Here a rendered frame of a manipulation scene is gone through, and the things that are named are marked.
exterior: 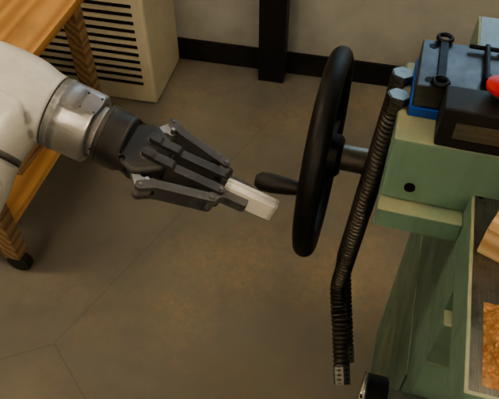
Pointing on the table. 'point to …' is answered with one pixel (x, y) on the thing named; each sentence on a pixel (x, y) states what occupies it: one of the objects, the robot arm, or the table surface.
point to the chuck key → (487, 58)
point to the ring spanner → (443, 60)
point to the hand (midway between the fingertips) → (249, 199)
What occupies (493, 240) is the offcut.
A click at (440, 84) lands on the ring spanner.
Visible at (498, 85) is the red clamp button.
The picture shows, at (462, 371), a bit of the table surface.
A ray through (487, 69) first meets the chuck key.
